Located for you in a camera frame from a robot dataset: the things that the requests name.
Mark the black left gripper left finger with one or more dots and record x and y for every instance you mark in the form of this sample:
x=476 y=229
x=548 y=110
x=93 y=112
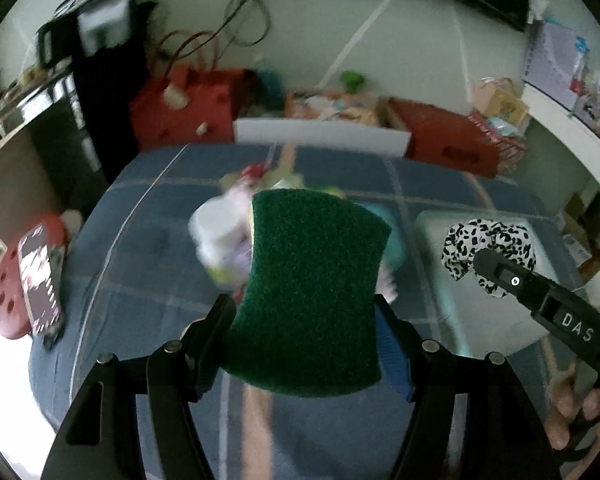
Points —
x=180 y=373

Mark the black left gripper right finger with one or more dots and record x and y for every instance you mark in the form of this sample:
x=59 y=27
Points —
x=413 y=366

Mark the green dumbbell toy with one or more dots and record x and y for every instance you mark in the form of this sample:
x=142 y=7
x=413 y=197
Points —
x=353 y=81

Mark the white foam board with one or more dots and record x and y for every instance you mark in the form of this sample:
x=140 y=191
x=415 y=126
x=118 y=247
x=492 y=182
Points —
x=339 y=136

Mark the green scouring sponge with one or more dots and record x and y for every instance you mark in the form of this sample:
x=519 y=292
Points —
x=306 y=323

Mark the red felt handbag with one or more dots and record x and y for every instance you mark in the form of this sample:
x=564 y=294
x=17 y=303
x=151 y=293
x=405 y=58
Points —
x=189 y=98

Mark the red plastic stool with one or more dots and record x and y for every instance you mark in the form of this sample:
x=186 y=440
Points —
x=14 y=321

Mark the blue plaid cushion cover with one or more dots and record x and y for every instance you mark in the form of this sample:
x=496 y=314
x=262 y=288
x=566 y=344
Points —
x=132 y=281

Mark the black white spotted scrunchie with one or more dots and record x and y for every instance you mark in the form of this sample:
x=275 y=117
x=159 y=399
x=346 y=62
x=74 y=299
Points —
x=464 y=240

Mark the orange printed toy box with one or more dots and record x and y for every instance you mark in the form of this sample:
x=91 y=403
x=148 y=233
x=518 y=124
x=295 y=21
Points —
x=332 y=106

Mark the red cardboard box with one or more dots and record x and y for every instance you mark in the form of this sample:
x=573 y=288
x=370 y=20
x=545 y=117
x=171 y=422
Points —
x=443 y=138

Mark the person's hand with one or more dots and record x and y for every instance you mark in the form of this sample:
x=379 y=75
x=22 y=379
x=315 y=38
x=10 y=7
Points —
x=573 y=423

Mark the yellow gift bag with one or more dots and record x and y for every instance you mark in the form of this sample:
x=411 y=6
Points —
x=497 y=97

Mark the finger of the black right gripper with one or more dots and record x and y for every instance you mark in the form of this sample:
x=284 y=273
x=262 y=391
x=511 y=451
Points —
x=562 y=312

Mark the phone on stool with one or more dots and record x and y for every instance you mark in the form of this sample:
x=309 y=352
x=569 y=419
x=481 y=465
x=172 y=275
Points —
x=41 y=254

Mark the red patterned gift bag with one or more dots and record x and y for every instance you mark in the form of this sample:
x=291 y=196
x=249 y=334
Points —
x=510 y=149

